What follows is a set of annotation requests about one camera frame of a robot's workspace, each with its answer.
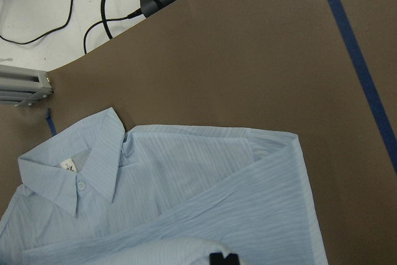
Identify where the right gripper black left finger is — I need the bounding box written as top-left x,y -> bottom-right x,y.
209,252 -> 225,265

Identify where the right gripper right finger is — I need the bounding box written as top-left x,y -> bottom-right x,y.
225,253 -> 240,265

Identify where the light blue button shirt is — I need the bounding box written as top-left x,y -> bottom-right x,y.
1,109 -> 328,264

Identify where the aluminium frame post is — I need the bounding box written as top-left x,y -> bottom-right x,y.
1,65 -> 53,106

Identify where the thin black desk cable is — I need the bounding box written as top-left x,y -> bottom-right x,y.
0,0 -> 82,45

